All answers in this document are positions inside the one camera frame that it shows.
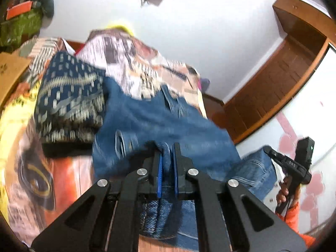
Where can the grey cloth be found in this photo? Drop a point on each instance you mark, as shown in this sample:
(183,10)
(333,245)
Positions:
(43,1)

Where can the person's right hand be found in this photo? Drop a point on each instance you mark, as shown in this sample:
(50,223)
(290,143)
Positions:
(284,198)

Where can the purple grey bag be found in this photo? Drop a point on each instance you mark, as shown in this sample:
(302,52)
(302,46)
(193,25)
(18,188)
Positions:
(204,84)

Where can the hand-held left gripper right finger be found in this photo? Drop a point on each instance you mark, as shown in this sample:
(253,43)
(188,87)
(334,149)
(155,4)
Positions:
(175,174)

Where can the dark patterned folded cloth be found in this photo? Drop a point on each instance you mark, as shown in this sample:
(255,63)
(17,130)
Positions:
(68,97)

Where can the green patterned bag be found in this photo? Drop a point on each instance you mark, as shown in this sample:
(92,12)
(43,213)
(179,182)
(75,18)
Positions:
(19,29)

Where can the striped cloth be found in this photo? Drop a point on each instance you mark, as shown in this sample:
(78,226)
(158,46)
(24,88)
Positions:
(39,55)

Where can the person's right forearm orange sleeve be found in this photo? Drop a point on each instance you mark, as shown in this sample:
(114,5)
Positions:
(296,221)

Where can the orange box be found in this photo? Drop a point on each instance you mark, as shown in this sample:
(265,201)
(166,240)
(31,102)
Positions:
(19,10)

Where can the wooden folding table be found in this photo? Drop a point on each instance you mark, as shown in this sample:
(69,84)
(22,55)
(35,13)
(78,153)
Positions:
(11,76)

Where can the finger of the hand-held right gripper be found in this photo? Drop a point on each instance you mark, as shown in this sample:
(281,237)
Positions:
(279,160)

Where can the yellow cushion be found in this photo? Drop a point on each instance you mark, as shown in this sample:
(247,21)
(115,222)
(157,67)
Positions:
(120,27)

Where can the printed bed blanket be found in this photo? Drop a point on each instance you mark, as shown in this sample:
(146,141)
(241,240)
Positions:
(126,55)

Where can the yellow blanket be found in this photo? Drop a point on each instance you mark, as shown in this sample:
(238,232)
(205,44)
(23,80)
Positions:
(15,126)

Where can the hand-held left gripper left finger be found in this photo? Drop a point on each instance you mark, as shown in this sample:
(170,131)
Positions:
(159,177)

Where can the wooden overhead wardrobe cabinet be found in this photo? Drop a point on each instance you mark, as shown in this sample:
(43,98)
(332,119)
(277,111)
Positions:
(299,13)

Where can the brown wooden door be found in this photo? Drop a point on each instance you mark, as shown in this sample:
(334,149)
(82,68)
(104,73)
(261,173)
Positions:
(275,84)

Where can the blue denim jacket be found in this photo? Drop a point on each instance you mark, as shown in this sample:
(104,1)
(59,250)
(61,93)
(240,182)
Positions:
(162,126)

